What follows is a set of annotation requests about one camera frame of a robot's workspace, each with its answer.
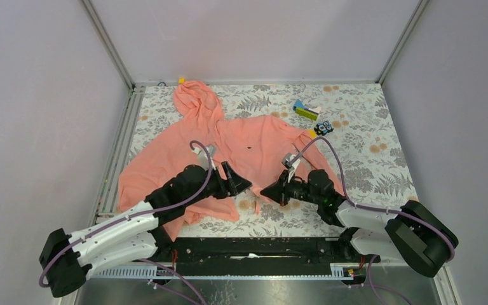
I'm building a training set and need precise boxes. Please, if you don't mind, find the blue green white box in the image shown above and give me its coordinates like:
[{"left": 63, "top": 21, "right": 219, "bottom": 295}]
[{"left": 293, "top": 100, "right": 322, "bottom": 121}]

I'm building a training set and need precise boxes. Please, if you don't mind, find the black blue patterned toy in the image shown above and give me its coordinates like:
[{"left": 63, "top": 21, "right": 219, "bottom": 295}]
[{"left": 313, "top": 121, "right": 334, "bottom": 136}]

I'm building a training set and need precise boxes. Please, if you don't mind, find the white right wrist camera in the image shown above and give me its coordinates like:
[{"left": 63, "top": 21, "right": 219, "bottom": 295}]
[{"left": 281, "top": 153, "right": 301, "bottom": 182}]

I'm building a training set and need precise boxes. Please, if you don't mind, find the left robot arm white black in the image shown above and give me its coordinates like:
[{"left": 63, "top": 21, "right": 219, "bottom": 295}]
[{"left": 39, "top": 161, "right": 252, "bottom": 298}]

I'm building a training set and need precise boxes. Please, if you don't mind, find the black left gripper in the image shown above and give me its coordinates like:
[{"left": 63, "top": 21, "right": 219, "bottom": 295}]
[{"left": 184, "top": 161, "right": 252, "bottom": 207}]

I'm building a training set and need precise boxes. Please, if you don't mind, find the white slotted cable duct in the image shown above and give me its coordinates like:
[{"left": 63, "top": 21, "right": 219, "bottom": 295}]
[{"left": 92, "top": 264, "right": 355, "bottom": 281}]

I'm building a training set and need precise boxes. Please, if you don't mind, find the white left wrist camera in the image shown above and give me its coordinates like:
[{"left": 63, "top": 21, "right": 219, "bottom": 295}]
[{"left": 193, "top": 145, "right": 216, "bottom": 170}]

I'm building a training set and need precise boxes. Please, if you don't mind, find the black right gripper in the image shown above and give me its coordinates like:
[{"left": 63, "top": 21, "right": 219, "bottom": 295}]
[{"left": 261, "top": 170, "right": 322, "bottom": 207}]

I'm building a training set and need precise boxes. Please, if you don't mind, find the floral patterned table mat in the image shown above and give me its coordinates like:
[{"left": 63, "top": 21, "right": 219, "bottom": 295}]
[{"left": 97, "top": 84, "right": 417, "bottom": 238}]

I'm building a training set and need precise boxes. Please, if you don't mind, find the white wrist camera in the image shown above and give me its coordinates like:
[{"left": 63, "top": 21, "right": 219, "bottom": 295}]
[
  {"left": 281, "top": 153, "right": 301, "bottom": 182},
  {"left": 193, "top": 145, "right": 216, "bottom": 170}
]

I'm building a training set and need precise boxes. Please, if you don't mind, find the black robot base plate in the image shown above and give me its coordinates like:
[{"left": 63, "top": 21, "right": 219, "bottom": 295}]
[{"left": 148, "top": 237, "right": 372, "bottom": 274}]

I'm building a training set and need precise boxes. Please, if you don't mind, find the salmon pink hooded jacket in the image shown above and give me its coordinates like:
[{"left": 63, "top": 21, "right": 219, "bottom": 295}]
[{"left": 116, "top": 81, "right": 341, "bottom": 238}]

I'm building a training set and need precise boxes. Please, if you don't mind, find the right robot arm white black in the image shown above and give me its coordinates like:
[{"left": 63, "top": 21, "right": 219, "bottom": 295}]
[{"left": 261, "top": 170, "right": 459, "bottom": 278}]

